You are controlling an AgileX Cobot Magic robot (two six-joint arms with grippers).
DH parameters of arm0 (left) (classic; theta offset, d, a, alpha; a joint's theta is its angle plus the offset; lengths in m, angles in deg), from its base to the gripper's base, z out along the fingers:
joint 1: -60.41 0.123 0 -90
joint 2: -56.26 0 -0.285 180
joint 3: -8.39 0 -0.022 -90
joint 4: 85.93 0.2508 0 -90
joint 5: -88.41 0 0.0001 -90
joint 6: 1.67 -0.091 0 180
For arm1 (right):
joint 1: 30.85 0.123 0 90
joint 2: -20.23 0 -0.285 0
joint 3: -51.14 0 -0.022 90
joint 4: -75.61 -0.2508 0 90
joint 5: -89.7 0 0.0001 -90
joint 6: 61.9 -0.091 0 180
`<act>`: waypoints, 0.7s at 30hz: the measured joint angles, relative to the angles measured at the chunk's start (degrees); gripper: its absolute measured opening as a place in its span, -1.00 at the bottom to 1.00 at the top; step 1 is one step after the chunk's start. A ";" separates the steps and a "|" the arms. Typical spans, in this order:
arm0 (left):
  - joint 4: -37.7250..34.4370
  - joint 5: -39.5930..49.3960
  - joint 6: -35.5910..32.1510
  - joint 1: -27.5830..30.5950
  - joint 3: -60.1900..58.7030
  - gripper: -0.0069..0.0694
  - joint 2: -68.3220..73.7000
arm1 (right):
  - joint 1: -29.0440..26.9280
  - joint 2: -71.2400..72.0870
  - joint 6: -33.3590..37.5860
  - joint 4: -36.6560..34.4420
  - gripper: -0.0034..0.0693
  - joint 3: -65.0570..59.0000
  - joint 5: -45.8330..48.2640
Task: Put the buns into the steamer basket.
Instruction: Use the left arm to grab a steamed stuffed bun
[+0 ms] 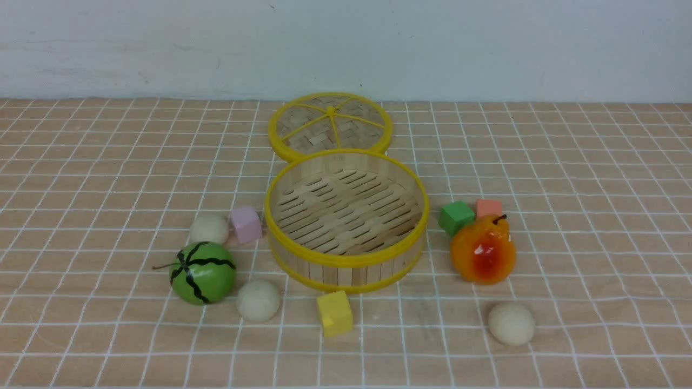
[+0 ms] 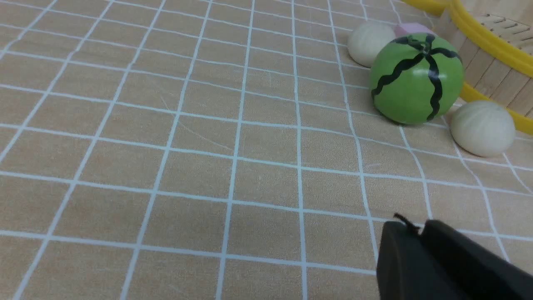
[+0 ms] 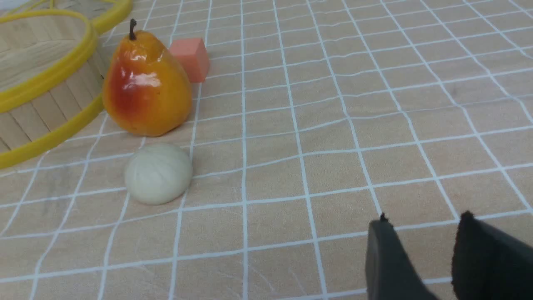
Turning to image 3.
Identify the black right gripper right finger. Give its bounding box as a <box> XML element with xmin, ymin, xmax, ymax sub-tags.
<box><xmin>451</xmin><ymin>211</ymin><xmax>533</xmax><ymax>300</ymax></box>

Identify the beige white grid tablecloth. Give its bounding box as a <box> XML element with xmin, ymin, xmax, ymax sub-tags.
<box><xmin>1</xmin><ymin>0</ymin><xmax>533</xmax><ymax>300</ymax></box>

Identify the bamboo steamer lid yellow rim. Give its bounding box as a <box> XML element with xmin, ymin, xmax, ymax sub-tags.
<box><xmin>1</xmin><ymin>0</ymin><xmax>133</xmax><ymax>34</ymax></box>

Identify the orange yellow toy pear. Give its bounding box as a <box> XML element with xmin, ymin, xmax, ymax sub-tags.
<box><xmin>102</xmin><ymin>19</ymin><xmax>193</xmax><ymax>137</ymax></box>

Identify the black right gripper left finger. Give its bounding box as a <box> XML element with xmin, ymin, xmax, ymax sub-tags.
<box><xmin>366</xmin><ymin>213</ymin><xmax>437</xmax><ymax>300</ymax></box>

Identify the white steamed bun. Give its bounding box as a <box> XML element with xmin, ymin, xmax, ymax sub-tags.
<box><xmin>123</xmin><ymin>143</ymin><xmax>194</xmax><ymax>206</ymax></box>

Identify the orange pink cube block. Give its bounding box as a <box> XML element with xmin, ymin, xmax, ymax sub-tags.
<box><xmin>169</xmin><ymin>37</ymin><xmax>211</xmax><ymax>83</ymax></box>

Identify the bamboo steamer tray yellow rim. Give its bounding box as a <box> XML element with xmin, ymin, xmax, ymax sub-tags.
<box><xmin>0</xmin><ymin>9</ymin><xmax>109</xmax><ymax>169</ymax></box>

